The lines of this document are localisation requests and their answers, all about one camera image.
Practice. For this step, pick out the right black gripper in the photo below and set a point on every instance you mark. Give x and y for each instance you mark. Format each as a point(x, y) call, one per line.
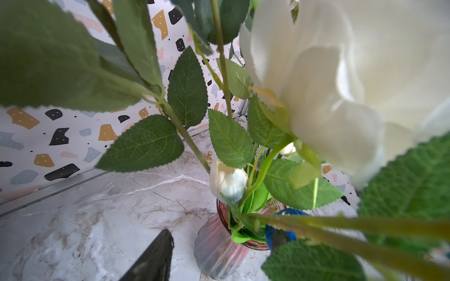
point(277, 237)

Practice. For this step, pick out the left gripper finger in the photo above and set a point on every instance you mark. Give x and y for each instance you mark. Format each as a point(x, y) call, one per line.
point(155, 262)

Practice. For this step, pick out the dark red glass vase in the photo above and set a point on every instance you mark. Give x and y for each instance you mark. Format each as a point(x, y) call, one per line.
point(217, 255)

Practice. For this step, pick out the white tulip bud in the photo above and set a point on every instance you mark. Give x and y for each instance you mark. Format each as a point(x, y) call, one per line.
point(227, 182)

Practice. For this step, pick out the white rose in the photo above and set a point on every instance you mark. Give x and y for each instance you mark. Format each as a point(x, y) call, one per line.
point(359, 82)

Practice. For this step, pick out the cream rose left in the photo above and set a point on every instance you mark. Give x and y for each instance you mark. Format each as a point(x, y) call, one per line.
point(48, 58)

